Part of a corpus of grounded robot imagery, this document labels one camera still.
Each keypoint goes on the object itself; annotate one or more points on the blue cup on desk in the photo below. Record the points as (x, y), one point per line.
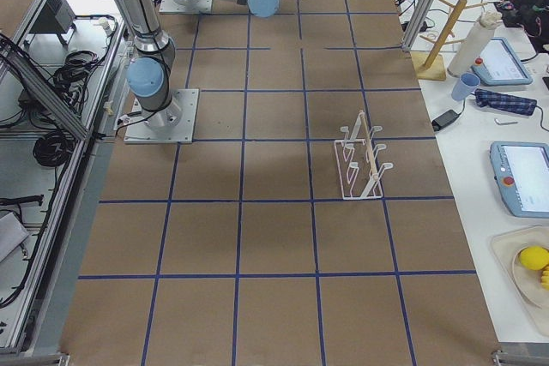
(466, 84)

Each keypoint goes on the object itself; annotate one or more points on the black power adapter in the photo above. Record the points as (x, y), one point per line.
(444, 120)

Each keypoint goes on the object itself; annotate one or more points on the wooden mug tree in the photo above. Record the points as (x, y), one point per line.
(430, 66)

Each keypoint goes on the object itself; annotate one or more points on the white tall bottle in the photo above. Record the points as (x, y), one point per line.
(478, 37)

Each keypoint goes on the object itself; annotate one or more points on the blue teach pendant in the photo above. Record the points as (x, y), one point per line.
(498, 65)
(521, 174)

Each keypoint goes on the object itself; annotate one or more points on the blue plaid cloth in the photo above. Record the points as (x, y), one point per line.
(505, 102)

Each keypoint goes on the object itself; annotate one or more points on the yellow toy fruit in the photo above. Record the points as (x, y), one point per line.
(534, 257)

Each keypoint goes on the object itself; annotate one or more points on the cream plate tray on desk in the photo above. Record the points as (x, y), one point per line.
(527, 283)

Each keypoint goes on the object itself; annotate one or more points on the white wire cup rack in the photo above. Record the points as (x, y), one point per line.
(359, 171)

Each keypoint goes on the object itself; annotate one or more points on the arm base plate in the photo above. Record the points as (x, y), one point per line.
(185, 7)
(174, 124)

